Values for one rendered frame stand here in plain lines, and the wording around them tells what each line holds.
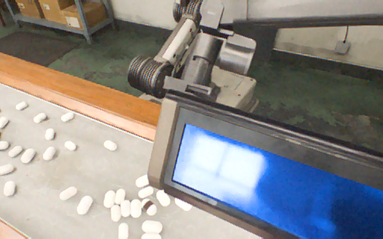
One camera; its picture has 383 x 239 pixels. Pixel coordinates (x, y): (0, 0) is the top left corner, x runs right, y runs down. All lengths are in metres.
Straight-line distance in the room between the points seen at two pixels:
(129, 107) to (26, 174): 0.28
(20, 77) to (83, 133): 0.35
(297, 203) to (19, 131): 0.73
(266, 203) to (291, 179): 0.02
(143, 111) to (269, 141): 0.56
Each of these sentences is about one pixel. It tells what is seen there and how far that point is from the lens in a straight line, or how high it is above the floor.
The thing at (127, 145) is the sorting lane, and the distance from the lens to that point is 0.65.
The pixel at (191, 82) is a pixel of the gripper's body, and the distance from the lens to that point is 0.48.
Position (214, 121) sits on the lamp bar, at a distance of 0.16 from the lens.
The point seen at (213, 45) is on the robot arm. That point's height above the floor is 0.99.
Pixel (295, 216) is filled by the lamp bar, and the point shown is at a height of 1.07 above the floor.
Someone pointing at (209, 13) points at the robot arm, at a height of 1.04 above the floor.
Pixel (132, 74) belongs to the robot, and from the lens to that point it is 0.86.
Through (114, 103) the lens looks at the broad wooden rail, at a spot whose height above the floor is 0.76.
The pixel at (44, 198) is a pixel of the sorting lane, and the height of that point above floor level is 0.74.
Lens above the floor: 1.22
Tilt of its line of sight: 43 degrees down
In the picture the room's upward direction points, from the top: straight up
